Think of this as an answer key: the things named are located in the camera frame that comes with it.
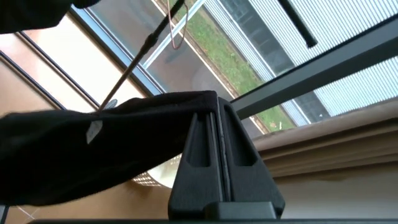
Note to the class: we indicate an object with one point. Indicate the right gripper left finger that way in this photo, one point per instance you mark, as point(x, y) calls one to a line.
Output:
point(192, 186)

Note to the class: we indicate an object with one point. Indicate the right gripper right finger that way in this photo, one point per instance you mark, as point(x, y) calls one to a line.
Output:
point(248, 183)

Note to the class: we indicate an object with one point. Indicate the black garment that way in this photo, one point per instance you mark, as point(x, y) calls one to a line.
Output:
point(77, 155)

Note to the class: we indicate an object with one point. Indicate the pink clothes hanger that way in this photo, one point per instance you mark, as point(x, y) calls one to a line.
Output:
point(175, 46)

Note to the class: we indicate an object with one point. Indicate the white laundry basket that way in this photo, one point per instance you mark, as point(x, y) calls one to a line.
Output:
point(164, 174)

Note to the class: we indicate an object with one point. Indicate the black clothes rack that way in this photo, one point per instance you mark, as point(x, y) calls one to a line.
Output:
point(149, 42)

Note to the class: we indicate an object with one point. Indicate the beige curtain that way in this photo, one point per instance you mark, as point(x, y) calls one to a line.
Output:
point(326, 146)

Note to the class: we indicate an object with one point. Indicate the window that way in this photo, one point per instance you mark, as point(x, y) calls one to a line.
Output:
point(280, 46)

